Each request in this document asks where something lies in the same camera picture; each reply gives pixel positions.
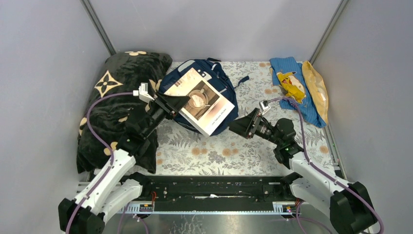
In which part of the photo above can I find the yellow plastic bag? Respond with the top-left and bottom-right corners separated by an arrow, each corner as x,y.
301,61 -> 329,128

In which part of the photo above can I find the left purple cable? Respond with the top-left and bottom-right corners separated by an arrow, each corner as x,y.
64,92 -> 144,234

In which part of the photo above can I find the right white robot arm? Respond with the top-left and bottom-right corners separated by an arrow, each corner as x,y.
229,108 -> 379,234

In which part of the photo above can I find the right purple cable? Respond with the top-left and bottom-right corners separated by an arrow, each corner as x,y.
267,96 -> 385,234

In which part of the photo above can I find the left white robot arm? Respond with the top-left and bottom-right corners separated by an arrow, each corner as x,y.
58,91 -> 190,234

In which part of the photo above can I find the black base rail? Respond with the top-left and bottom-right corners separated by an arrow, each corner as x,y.
118,173 -> 300,214

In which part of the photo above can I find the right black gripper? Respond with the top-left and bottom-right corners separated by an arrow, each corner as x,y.
227,107 -> 282,146

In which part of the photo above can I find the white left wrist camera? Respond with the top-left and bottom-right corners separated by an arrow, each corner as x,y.
132,82 -> 154,103

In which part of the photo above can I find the navy blue student backpack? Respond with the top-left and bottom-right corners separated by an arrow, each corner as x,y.
159,58 -> 239,137

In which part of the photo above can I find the black floral plush blanket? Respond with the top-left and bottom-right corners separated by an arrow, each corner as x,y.
76,51 -> 172,174

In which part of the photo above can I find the purple cable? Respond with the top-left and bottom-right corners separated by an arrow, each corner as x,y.
267,96 -> 385,234
64,92 -> 144,234

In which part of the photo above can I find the blue Pikachu cloth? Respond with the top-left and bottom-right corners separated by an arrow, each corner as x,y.
269,57 -> 319,127

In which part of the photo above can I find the white coffee cover book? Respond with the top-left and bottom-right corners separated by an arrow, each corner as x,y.
164,68 -> 235,136

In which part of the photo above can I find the floral white table mat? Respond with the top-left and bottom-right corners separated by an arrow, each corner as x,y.
155,61 -> 334,176

